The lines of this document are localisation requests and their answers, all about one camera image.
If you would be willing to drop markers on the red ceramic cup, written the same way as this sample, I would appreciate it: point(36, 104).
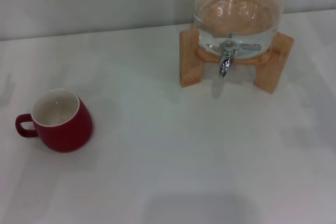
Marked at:
point(65, 132)

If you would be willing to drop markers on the wooden dispenser stand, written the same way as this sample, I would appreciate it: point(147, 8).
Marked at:
point(187, 58)

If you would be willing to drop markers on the glass water dispenser jar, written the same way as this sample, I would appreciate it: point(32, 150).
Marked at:
point(236, 11)

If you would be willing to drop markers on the chrome faucet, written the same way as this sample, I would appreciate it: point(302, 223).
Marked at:
point(225, 62)

